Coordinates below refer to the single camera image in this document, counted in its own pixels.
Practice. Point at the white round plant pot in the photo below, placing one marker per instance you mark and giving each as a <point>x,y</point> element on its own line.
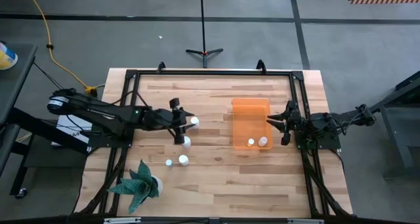
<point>160,184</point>

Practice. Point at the black equipment cart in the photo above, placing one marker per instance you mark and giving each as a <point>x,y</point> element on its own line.
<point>400,119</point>

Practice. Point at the blue pill bottle white cap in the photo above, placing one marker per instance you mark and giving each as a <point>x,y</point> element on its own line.
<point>169,163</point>

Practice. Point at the black metal table frame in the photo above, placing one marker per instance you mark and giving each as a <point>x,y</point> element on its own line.
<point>213,72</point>

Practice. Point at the white paper box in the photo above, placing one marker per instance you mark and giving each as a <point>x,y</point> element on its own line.
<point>73,127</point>

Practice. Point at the black side table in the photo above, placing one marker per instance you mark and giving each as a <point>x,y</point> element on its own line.
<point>16,86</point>

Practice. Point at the black frame clamp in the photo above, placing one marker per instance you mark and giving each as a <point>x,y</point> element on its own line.
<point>161,66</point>
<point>261,65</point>

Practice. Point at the silver aluminium extrusion bar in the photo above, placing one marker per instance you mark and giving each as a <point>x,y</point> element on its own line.
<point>305,221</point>
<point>121,220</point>

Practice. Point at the white yellow wipes canister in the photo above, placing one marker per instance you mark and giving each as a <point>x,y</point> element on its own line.
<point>6,57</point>

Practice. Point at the green artificial snake plant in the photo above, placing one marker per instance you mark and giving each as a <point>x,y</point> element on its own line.
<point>139,186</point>

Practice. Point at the orange translucent plastic basket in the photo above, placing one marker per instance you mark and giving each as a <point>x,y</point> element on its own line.
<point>249,119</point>

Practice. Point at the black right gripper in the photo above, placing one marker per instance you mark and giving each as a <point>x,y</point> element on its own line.
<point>295,123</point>

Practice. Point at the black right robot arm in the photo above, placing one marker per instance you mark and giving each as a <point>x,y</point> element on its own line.
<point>348,117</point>

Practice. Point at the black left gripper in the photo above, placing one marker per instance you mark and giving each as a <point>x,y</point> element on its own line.
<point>164,119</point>

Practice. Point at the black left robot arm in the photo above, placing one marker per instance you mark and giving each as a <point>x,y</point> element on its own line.
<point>98,114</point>

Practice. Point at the small white pill bottle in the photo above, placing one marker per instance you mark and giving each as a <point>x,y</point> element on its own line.
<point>251,141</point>

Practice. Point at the black tripod stand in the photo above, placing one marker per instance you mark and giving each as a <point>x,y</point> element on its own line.
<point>203,27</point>

